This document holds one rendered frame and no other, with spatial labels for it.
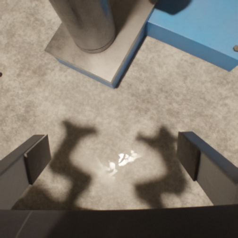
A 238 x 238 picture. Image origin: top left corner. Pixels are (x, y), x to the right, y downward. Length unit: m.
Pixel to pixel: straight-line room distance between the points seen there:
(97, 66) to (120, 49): 0.14
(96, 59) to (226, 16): 0.69
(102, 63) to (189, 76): 0.47
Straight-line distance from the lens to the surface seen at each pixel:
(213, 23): 1.05
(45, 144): 0.17
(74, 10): 0.68
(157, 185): 0.93
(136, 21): 0.97
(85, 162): 0.95
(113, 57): 0.87
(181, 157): 0.16
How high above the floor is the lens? 0.91
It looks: 80 degrees down
